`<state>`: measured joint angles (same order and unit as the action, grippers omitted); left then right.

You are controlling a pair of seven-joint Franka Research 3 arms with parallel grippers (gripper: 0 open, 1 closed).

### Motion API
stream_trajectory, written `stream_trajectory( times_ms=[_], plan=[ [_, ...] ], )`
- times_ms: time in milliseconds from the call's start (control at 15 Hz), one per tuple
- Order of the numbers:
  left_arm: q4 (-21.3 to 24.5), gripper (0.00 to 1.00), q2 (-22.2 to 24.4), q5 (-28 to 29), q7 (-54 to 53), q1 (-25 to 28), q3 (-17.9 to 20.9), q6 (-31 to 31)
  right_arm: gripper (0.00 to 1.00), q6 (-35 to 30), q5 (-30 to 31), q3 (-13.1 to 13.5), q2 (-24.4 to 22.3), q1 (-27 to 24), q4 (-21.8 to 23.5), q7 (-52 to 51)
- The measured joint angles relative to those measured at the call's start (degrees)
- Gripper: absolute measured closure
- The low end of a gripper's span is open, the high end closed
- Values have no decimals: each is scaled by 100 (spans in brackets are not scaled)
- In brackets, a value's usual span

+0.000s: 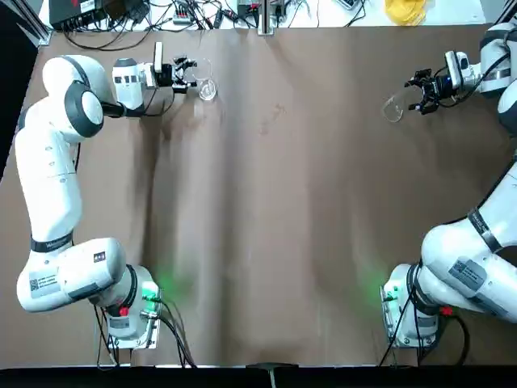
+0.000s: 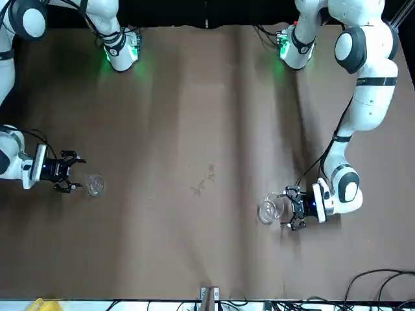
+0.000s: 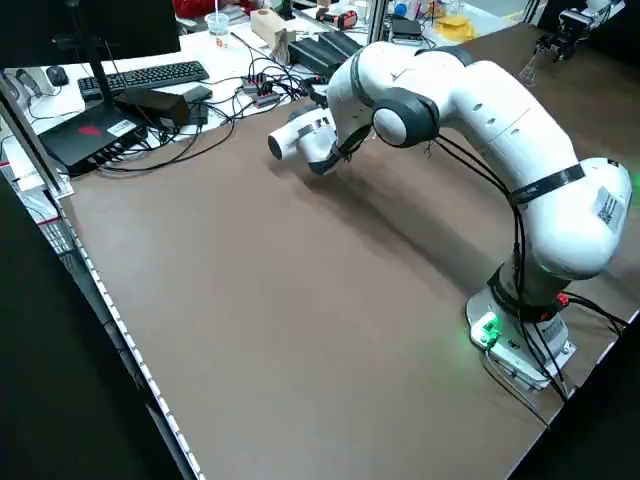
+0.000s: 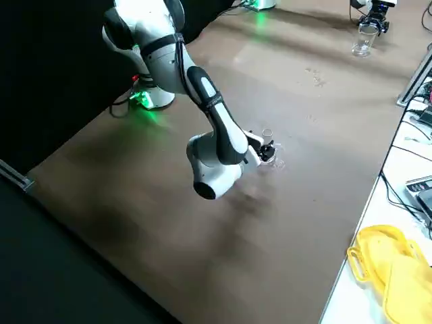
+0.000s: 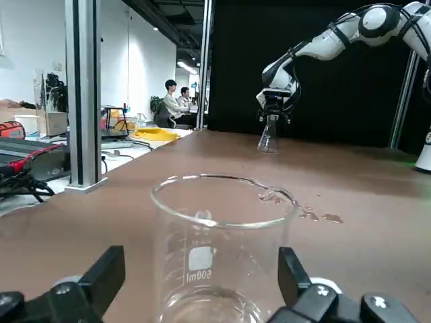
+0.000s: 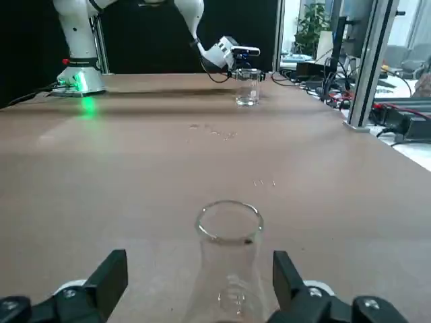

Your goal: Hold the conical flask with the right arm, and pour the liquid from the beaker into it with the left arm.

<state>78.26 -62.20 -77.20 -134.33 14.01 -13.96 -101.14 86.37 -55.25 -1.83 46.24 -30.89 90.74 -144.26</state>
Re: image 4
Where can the clear glass conical flask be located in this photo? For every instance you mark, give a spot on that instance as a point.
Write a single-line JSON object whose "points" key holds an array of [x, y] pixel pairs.
{"points": [[275, 165]]}

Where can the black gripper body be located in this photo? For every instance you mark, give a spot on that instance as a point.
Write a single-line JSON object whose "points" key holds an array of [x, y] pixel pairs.
{"points": [[372, 14], [260, 153]]}

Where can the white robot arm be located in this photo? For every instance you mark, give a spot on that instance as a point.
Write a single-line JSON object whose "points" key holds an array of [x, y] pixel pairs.
{"points": [[162, 64], [263, 3]]}

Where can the digital scale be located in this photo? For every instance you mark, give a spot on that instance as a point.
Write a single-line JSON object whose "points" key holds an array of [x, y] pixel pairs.
{"points": [[422, 189]]}

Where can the clear glass beaker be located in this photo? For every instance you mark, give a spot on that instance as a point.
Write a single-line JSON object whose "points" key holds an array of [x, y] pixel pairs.
{"points": [[362, 47]]}

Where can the aluminium frame post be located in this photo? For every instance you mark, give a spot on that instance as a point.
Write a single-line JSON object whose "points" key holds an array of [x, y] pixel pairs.
{"points": [[17, 175], [413, 81]]}

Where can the yellow plastic basket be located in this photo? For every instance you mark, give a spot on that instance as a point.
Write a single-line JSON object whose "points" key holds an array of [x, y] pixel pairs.
{"points": [[381, 243]]}

